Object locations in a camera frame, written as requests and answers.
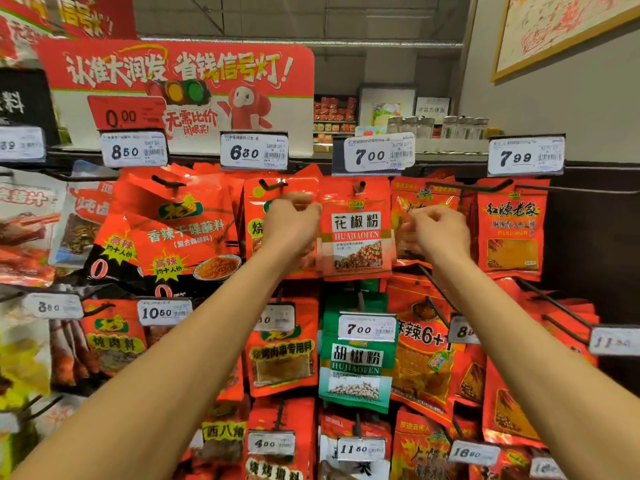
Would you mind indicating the person's left forearm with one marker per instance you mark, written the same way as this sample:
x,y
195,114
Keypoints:
x,y
180,364

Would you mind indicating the red peppercorn packet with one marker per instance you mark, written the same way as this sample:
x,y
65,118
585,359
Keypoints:
x,y
505,414

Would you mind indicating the red grilled meat spice packet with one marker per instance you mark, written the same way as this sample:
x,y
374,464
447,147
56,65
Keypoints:
x,y
112,344

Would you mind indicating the red packet green logo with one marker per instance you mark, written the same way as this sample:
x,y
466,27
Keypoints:
x,y
407,194

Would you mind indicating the person's right hand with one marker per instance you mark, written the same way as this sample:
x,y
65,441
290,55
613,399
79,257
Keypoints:
x,y
440,232

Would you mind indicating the red skewer spice packet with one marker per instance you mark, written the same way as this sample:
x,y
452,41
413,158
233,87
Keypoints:
x,y
282,359

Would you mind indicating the wood framed wall poster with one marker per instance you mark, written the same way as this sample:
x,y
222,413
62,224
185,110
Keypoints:
x,y
560,24

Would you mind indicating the clear star anise packet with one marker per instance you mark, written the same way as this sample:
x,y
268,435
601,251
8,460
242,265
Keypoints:
x,y
222,439

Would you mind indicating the red and white spice packet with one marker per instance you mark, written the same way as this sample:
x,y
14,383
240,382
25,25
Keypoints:
x,y
350,424

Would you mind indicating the white sauce packet meat picture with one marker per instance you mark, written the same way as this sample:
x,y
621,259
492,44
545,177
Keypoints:
x,y
25,229

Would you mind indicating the red hanging banner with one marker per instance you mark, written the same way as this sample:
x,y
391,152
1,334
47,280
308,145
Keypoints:
x,y
85,14

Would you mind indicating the metal ceiling pipe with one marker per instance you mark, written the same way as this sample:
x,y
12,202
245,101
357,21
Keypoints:
x,y
300,43

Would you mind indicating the red barbecue sprinkle packet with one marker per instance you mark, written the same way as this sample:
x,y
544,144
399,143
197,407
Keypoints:
x,y
280,467

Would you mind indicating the shelf of small red packets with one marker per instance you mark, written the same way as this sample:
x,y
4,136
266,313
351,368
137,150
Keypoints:
x,y
334,114

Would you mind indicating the clear stew spice packet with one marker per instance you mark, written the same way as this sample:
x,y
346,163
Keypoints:
x,y
80,229

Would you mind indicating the row of clear spice jars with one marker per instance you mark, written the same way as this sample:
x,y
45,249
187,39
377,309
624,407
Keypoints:
x,y
450,127

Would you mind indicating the person's left hand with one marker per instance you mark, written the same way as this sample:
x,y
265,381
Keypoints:
x,y
289,227

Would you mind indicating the person's right fingers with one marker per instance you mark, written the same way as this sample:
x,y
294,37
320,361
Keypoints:
x,y
409,228

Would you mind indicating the red flame print packet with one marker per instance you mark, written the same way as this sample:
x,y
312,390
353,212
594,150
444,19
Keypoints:
x,y
420,454

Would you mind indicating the black metal display hook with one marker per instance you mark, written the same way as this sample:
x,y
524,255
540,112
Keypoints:
x,y
555,303
167,182
272,185
470,185
590,189
565,329

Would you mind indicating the yellow snack packet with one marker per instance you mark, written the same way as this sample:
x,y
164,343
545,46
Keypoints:
x,y
22,364

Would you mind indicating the orange barbecue spice packet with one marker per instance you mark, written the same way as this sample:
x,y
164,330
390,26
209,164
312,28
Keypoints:
x,y
255,214

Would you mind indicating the red packet with yellow window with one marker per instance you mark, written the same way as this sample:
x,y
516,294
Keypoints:
x,y
512,234

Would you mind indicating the person's right forearm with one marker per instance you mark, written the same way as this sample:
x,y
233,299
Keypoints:
x,y
530,354

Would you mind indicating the red chili dip packet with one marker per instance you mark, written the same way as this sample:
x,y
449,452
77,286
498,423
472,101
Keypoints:
x,y
195,229
112,254

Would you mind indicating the red pepper powder packet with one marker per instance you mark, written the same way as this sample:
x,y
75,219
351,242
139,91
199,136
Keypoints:
x,y
356,229

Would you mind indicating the black sign board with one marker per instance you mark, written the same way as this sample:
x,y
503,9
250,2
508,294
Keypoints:
x,y
25,102

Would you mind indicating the red and white promo sign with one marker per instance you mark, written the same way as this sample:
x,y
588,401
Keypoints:
x,y
165,74

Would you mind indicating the green pepper powder packet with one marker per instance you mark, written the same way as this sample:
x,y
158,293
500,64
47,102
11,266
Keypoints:
x,y
356,374

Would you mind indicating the white price tag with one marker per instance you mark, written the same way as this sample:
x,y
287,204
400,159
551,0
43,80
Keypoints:
x,y
271,443
526,155
165,312
615,340
361,449
20,143
462,330
275,318
546,468
132,149
254,151
474,453
52,306
367,327
379,152

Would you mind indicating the person's left fingers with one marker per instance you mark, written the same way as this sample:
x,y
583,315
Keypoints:
x,y
302,200

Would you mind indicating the red spicy chili packet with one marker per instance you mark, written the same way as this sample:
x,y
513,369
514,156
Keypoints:
x,y
425,364

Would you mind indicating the small white notice sign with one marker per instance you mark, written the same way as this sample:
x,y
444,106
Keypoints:
x,y
433,107

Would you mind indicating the framed picture board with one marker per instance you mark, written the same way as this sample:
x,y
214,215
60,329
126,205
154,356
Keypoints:
x,y
386,107

